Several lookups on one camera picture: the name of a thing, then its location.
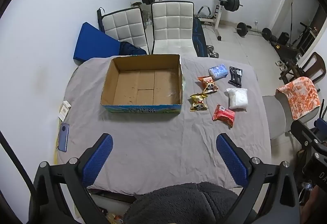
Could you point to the upright white quilted chair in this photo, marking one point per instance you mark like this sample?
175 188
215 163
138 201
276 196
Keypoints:
172 25

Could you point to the orange panda snack packet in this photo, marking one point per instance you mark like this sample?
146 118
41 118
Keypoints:
209 85

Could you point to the black weight bench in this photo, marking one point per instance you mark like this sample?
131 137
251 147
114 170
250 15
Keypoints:
199 37

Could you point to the orange floral towel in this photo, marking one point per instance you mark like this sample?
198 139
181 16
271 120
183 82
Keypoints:
300 96

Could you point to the tilted white quilted chair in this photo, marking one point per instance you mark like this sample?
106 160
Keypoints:
125 27

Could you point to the white soft packet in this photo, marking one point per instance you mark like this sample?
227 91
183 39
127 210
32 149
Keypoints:
238 99

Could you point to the dark blue cloth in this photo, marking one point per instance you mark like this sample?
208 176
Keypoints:
131 48

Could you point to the person's right forearm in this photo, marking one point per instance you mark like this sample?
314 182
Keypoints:
316 203

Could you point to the black patterned packet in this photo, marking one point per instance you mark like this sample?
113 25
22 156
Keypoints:
235 76

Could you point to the dark grey fleece garment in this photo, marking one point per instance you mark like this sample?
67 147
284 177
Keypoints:
184 203

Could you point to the cardboard box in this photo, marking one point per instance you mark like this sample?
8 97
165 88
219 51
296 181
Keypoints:
143 86

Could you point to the light blue snack packet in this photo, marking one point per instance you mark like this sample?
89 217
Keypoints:
218 70

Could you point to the dark wooden chair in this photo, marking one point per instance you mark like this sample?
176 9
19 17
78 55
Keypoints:
316 63

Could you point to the small white box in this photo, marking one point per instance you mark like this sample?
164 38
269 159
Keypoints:
64 111

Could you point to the red snack packet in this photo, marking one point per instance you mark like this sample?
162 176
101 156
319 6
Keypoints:
224 115

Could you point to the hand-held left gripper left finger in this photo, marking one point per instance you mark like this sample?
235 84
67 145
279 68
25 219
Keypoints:
98 160

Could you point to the blue smartphone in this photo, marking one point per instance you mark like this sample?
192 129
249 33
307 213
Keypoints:
63 137

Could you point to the grey round chair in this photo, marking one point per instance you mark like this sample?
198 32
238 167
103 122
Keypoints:
277 116

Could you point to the black speaker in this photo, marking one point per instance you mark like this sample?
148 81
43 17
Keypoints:
284 37

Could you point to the blue foam mat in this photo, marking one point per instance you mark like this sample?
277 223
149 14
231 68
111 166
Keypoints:
94 45

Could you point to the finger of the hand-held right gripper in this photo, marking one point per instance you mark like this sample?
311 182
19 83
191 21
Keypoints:
305 134

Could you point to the yellow panda snack packet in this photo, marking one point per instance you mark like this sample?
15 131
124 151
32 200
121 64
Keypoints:
198 104

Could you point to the small metal dumbbell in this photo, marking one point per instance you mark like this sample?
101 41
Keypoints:
213 52

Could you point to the short barbell with black plates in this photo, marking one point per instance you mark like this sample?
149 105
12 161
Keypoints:
241 28

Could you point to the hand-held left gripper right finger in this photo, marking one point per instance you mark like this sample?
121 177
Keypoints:
232 160

